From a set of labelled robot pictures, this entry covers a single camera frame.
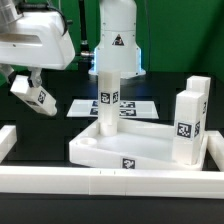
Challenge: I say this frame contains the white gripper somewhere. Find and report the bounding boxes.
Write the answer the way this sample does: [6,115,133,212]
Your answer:
[0,12,75,88]

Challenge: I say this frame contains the white desk top tray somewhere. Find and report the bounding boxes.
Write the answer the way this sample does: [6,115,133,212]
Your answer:
[69,119,208,171]

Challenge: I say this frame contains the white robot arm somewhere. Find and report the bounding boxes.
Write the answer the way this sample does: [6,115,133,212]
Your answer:
[0,0,145,87]

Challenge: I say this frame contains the white U-shaped fence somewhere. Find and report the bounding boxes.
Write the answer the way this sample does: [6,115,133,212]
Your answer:
[0,125,224,199]

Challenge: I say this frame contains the black cable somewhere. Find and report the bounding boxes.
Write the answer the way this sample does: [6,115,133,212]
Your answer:
[66,0,96,58]

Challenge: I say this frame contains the white marker base plate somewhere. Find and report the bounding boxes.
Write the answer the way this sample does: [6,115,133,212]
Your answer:
[67,99,159,119]

